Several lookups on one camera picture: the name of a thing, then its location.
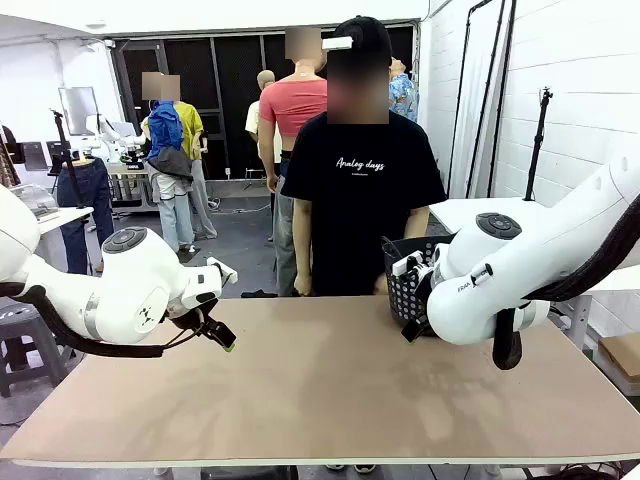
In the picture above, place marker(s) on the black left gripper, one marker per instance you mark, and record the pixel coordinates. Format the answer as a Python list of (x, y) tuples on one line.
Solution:
[(204, 314)]

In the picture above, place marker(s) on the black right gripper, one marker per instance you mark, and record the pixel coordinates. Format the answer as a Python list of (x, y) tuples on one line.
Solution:
[(425, 297)]

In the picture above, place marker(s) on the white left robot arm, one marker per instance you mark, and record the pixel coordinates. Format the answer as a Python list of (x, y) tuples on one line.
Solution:
[(130, 280)]

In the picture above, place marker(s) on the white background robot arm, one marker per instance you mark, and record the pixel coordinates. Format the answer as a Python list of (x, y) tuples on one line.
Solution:
[(107, 131)]

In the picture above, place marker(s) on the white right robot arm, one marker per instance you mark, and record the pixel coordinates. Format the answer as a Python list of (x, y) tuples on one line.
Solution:
[(500, 280)]

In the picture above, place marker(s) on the person's right forearm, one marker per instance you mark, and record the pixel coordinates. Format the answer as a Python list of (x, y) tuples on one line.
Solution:
[(302, 235)]

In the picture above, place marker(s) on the person's left hand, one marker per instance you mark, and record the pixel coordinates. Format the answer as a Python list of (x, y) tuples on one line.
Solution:
[(381, 285)]

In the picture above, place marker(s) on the person's right hand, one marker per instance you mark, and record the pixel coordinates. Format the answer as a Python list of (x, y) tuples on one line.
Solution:
[(303, 285)]

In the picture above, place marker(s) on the black perforated plastic basket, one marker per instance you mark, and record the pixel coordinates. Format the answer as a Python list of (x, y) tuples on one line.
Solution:
[(400, 295)]

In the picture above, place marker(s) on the black table base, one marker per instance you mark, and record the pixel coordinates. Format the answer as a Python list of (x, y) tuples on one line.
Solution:
[(250, 472)]

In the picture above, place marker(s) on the person in black t-shirt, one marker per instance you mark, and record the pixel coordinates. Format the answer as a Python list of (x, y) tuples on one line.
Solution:
[(360, 200)]

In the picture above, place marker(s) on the black white sneaker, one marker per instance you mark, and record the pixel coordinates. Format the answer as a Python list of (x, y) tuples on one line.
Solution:
[(365, 468), (335, 467)]

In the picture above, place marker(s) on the mannequin torso with dark jeans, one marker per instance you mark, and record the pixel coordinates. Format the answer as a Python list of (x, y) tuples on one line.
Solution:
[(95, 190)]

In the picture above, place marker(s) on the small white side table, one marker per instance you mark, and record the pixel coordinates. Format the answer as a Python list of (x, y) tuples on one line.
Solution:
[(62, 216)]

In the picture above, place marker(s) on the grey plastic stool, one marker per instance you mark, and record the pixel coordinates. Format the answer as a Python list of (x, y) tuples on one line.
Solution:
[(20, 320)]

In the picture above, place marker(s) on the brown cardboard box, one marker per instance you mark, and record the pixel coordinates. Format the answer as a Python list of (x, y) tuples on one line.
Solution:
[(622, 355)]

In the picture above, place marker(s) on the mannequin with yellow shirt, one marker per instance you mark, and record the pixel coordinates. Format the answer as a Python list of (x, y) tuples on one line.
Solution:
[(193, 125)]

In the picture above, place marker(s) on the mannequin with cream shirt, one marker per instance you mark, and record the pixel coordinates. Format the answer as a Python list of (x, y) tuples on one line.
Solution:
[(252, 120)]

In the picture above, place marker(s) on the tall black tripod stand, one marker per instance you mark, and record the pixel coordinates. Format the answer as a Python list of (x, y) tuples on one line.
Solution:
[(539, 135)]

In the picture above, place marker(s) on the mannequin with floral blue shirt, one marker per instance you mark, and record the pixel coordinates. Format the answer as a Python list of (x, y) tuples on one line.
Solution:
[(402, 95)]

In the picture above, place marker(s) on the white backdrop cloth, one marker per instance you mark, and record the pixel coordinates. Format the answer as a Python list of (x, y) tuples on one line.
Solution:
[(472, 100)]

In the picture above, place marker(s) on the mannequin with red top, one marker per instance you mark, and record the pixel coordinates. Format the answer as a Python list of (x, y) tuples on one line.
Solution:
[(295, 105)]

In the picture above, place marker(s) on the black tablet screen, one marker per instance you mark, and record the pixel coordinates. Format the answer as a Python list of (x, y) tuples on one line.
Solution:
[(34, 156)]

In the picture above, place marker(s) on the grey standing board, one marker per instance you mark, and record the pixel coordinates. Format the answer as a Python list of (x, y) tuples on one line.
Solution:
[(77, 110)]

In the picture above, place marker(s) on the black cap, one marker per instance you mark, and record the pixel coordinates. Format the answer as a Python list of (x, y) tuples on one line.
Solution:
[(367, 32)]

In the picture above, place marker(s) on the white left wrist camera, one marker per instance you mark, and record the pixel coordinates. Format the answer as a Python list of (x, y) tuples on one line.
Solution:
[(225, 270)]

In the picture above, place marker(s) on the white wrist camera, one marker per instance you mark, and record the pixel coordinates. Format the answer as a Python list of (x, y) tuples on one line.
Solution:
[(225, 270), (402, 267)]

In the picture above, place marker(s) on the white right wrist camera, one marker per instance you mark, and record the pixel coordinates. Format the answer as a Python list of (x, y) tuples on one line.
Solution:
[(402, 267)]

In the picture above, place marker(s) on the black backdrop stand frame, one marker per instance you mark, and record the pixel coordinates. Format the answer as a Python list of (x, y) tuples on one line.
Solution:
[(495, 100)]

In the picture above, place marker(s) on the black tripod with camera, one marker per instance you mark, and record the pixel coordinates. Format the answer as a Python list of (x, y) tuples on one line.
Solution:
[(65, 145)]

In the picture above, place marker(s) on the white head-mounted camera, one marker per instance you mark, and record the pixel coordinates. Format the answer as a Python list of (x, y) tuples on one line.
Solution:
[(337, 43)]

